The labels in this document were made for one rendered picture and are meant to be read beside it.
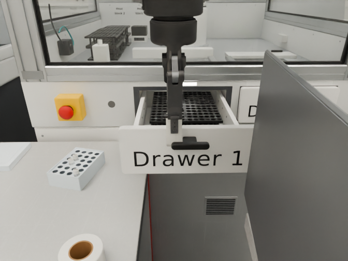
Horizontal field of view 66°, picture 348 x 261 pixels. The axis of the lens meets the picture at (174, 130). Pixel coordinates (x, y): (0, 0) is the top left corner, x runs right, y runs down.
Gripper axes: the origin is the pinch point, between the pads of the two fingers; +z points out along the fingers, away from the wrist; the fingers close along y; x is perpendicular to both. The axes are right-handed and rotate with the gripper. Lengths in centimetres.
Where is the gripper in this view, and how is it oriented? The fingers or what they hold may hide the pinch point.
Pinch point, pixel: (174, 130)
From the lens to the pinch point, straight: 52.1
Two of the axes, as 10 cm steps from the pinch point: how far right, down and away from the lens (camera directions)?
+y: 0.4, 4.8, -8.8
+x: 10.0, -0.2, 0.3
